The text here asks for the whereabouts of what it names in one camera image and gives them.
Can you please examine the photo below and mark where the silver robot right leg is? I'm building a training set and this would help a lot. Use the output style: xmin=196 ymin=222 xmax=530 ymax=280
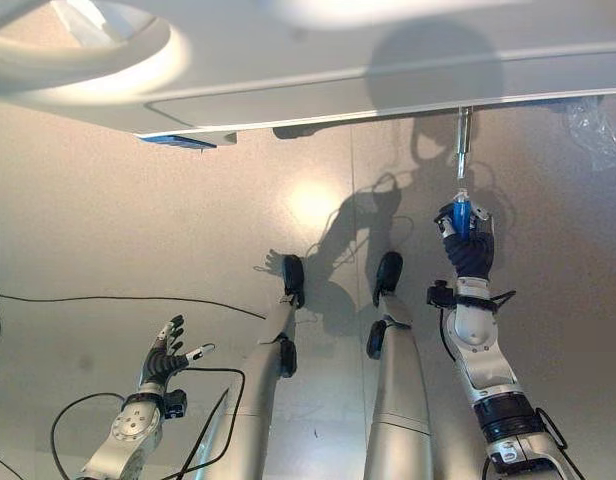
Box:
xmin=362 ymin=251 xmax=435 ymax=480

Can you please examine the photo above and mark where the clear plastic wrap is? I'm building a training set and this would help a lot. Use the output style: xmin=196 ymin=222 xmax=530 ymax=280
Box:
xmin=567 ymin=95 xmax=616 ymax=174

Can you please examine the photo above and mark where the silver robot left leg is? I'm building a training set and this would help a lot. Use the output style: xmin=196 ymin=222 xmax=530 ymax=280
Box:
xmin=183 ymin=254 xmax=306 ymax=480

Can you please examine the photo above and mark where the silver robot leg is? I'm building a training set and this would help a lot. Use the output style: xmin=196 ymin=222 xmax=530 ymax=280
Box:
xmin=183 ymin=254 xmax=306 ymax=480
xmin=362 ymin=251 xmax=435 ymax=480

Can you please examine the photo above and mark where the blue bed label holder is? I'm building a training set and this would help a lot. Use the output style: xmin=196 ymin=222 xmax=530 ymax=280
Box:
xmin=136 ymin=132 xmax=218 ymax=151

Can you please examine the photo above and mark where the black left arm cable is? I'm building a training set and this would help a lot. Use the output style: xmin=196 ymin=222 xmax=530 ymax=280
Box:
xmin=50 ymin=367 xmax=247 ymax=480

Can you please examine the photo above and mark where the black floor cable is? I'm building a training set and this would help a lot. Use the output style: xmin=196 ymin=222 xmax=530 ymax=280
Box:
xmin=0 ymin=291 xmax=267 ymax=349

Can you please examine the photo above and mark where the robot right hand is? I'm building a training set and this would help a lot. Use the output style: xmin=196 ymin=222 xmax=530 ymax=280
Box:
xmin=433 ymin=199 xmax=497 ymax=280

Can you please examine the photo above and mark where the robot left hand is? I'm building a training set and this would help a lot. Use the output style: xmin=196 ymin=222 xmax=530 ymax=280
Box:
xmin=139 ymin=314 xmax=217 ymax=386

